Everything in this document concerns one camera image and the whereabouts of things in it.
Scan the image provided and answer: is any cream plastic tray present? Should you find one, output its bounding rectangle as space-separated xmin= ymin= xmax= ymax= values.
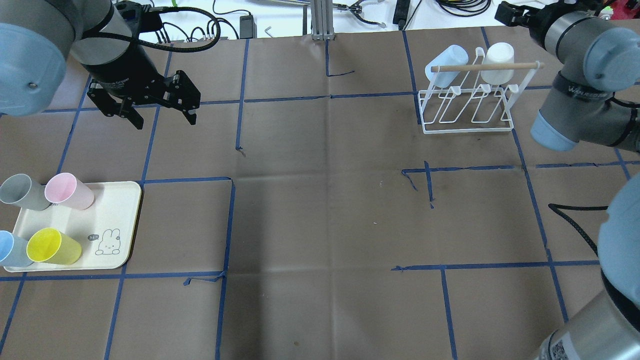
xmin=4 ymin=181 xmax=142 ymax=272

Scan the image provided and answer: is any aluminium frame post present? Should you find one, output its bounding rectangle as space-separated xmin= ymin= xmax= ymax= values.
xmin=310 ymin=0 xmax=335 ymax=41

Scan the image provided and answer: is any black power adapter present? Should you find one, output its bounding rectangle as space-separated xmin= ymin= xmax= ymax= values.
xmin=238 ymin=14 xmax=258 ymax=39

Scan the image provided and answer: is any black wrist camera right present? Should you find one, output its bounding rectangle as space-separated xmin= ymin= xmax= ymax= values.
xmin=494 ymin=0 xmax=540 ymax=28

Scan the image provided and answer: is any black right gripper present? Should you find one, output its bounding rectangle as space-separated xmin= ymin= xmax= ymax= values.
xmin=530 ymin=0 xmax=604 ymax=46

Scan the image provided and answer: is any yellow cup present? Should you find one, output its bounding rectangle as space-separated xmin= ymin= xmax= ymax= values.
xmin=26 ymin=227 xmax=82 ymax=265

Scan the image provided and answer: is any cream white cup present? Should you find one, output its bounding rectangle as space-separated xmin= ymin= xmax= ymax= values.
xmin=480 ymin=42 xmax=515 ymax=85

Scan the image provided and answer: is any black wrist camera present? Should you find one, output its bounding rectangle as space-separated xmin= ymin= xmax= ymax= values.
xmin=114 ymin=0 xmax=163 ymax=35
xmin=494 ymin=0 xmax=540 ymax=28

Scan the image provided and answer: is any pink cup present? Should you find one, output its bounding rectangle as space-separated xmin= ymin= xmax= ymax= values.
xmin=45 ymin=172 xmax=96 ymax=210

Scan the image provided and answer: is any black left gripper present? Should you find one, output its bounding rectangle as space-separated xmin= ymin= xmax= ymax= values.
xmin=87 ymin=70 xmax=201 ymax=130

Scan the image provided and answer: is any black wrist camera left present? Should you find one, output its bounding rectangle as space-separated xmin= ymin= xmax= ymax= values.
xmin=114 ymin=0 xmax=163 ymax=35

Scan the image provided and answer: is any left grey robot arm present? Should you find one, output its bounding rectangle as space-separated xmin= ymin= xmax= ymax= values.
xmin=0 ymin=0 xmax=201 ymax=130

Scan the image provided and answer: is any light blue cup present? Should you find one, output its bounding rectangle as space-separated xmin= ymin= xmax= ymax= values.
xmin=0 ymin=230 xmax=33 ymax=268
xmin=424 ymin=44 xmax=469 ymax=88

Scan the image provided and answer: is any white wire cup rack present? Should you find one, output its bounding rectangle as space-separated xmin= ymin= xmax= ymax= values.
xmin=418 ymin=47 xmax=546 ymax=135

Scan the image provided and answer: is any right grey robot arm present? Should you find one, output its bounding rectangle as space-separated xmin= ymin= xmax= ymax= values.
xmin=525 ymin=0 xmax=639 ymax=360

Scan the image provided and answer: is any grey cup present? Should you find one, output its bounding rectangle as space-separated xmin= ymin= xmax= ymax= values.
xmin=0 ymin=173 xmax=51 ymax=211

